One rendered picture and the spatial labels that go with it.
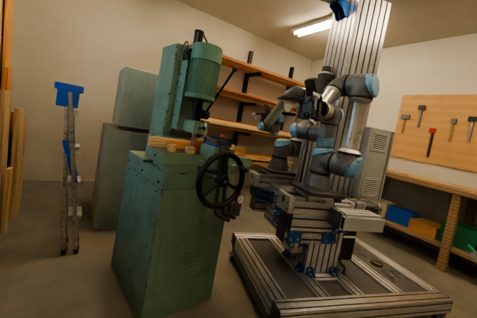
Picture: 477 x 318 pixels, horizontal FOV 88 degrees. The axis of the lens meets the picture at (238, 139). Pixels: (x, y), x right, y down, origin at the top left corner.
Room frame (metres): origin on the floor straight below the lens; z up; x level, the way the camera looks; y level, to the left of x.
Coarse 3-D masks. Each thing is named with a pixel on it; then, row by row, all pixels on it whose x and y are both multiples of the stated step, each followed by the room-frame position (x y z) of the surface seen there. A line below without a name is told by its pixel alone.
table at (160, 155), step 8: (152, 152) 1.25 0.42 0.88; (160, 152) 1.17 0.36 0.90; (168, 152) 1.19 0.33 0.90; (176, 152) 1.24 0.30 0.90; (184, 152) 1.28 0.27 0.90; (160, 160) 1.16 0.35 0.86; (168, 160) 1.18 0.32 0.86; (176, 160) 1.21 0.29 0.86; (184, 160) 1.24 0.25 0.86; (192, 160) 1.27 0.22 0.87; (200, 160) 1.29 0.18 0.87; (248, 160) 1.54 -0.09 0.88; (208, 168) 1.23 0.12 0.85; (216, 168) 1.26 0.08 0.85; (232, 168) 1.33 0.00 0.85
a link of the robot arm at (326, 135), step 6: (312, 126) 1.13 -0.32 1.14; (318, 126) 1.11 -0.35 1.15; (324, 126) 1.07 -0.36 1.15; (330, 126) 1.06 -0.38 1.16; (336, 126) 1.07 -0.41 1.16; (312, 132) 1.11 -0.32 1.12; (318, 132) 1.09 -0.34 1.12; (324, 132) 1.07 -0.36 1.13; (330, 132) 1.06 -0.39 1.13; (312, 138) 1.12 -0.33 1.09; (318, 138) 1.09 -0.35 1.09; (324, 138) 1.07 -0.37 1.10; (330, 138) 1.06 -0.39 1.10; (318, 144) 1.09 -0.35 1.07; (324, 144) 1.07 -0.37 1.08; (330, 144) 1.07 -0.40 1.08
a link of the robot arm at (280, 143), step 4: (276, 140) 1.83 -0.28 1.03; (280, 140) 1.81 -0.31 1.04; (284, 140) 1.81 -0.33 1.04; (288, 140) 1.83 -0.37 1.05; (276, 144) 1.82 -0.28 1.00; (280, 144) 1.80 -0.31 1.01; (284, 144) 1.79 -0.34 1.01; (288, 144) 1.80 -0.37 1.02; (292, 144) 1.85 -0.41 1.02; (276, 148) 1.81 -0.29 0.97; (280, 148) 1.79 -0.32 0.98; (284, 148) 1.79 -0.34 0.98; (288, 148) 1.81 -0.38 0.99; (292, 148) 1.83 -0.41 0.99; (276, 152) 1.81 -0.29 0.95; (280, 152) 1.79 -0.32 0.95; (284, 152) 1.79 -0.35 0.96; (288, 152) 1.82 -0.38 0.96; (292, 152) 1.84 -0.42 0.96; (280, 156) 1.79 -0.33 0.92; (284, 156) 1.80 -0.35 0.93
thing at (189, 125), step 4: (184, 120) 1.48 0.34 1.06; (188, 120) 1.44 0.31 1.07; (184, 124) 1.47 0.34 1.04; (188, 124) 1.44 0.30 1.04; (192, 124) 1.40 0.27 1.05; (196, 124) 1.39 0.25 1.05; (200, 124) 1.41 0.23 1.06; (184, 128) 1.47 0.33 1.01; (188, 128) 1.43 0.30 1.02; (192, 128) 1.39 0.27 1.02; (196, 128) 1.40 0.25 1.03; (192, 132) 1.39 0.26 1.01; (196, 132) 1.40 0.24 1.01; (200, 132) 1.42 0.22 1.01
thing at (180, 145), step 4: (176, 144) 1.37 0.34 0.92; (180, 144) 1.39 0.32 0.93; (184, 144) 1.40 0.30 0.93; (188, 144) 1.42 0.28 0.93; (180, 148) 1.39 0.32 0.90; (184, 148) 1.41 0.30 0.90; (236, 148) 1.67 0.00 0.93; (240, 148) 1.69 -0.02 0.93; (244, 148) 1.71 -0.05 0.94; (240, 152) 1.69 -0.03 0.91; (244, 152) 1.72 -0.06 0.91
